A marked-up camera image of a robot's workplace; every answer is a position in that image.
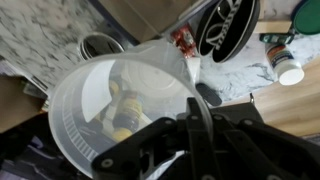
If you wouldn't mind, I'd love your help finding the black glasses case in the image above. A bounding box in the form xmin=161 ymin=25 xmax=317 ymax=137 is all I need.
xmin=194 ymin=0 xmax=261 ymax=64

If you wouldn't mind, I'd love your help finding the brown paper bag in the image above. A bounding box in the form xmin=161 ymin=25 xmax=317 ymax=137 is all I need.
xmin=0 ymin=74 xmax=51 ymax=134

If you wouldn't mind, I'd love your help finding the dark bottle yellow label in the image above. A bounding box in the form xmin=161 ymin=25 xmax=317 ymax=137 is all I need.
xmin=93 ymin=78 xmax=121 ymax=128

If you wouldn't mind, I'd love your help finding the red snack wrapper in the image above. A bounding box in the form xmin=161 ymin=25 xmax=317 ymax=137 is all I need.
xmin=169 ymin=25 xmax=198 ymax=59

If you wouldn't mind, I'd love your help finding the white pill bottle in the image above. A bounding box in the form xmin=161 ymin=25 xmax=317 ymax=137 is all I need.
xmin=264 ymin=42 xmax=305 ymax=87

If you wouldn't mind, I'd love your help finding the green round lid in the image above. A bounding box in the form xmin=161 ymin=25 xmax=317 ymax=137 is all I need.
xmin=291 ymin=0 xmax=320 ymax=36

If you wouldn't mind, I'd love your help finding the black remote control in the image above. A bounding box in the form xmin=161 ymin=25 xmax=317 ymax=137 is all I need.
xmin=194 ymin=82 xmax=223 ymax=108

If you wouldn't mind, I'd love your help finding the small wooden block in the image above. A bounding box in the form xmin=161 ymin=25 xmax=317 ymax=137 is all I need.
xmin=254 ymin=0 xmax=294 ymax=34

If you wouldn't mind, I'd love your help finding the frosted plastic cup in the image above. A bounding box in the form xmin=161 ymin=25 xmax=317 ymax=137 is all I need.
xmin=48 ymin=39 xmax=214 ymax=179

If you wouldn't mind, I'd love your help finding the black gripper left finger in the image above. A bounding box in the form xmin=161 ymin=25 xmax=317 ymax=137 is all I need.
xmin=91 ymin=97 xmax=223 ymax=180

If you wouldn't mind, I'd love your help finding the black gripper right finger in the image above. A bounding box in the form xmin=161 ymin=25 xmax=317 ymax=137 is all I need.
xmin=211 ymin=102 xmax=320 ymax=180

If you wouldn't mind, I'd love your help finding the yellow vitamin bottle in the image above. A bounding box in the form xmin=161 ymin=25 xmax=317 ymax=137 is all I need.
xmin=111 ymin=89 xmax=144 ymax=143

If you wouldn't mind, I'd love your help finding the small black green gadget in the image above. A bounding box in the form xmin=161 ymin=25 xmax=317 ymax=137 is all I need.
xmin=259 ymin=31 xmax=296 ymax=45

